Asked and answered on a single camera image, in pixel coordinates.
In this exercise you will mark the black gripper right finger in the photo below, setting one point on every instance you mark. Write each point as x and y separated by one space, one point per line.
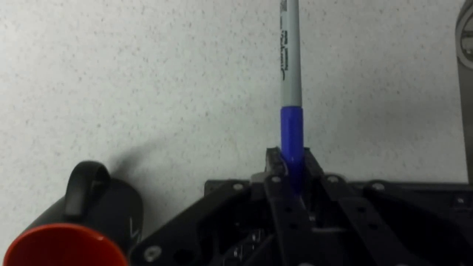
340 211

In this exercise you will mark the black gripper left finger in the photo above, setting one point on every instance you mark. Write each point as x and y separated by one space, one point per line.
283 211

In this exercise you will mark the grey marker pen blue cap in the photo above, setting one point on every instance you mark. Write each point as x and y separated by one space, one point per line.
290 74

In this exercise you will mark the black mug red inside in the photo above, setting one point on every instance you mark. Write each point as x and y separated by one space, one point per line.
93 216

